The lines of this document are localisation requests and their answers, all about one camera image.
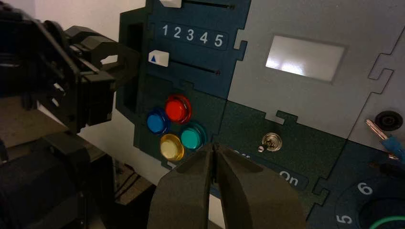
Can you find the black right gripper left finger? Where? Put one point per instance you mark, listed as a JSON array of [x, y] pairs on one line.
[[182, 202]]

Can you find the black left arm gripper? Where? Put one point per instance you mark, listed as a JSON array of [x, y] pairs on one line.
[[34, 63]]

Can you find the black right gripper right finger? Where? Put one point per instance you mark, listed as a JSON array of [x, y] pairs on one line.
[[256, 202]]

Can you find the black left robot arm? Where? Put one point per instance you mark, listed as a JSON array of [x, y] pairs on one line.
[[41, 186]]

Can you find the white slider knob blue triangle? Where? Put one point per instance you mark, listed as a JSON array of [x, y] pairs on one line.
[[158, 58]]

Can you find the yellow round push button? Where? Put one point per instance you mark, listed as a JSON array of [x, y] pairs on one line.
[[171, 147]]

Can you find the blue round push button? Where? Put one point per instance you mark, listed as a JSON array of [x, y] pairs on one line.
[[156, 122]]

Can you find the green round push button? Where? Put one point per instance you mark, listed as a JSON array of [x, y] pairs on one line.
[[191, 137]]

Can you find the red round push button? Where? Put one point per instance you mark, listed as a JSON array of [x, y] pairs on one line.
[[177, 109]]

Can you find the plain white slider knob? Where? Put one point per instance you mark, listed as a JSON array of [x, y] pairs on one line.
[[171, 2]]

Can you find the modular puzzle-piece task board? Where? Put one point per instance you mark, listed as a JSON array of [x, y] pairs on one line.
[[294, 104]]

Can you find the black rotary dial knob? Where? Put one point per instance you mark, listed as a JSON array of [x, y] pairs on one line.
[[384, 211]]

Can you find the rectangular glossy display screen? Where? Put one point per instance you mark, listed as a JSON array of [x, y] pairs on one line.
[[303, 58]]

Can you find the black round banana socket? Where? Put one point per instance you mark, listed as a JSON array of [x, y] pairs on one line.
[[389, 120]]

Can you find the silver metal toggle switch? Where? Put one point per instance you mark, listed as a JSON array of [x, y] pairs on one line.
[[272, 141]]

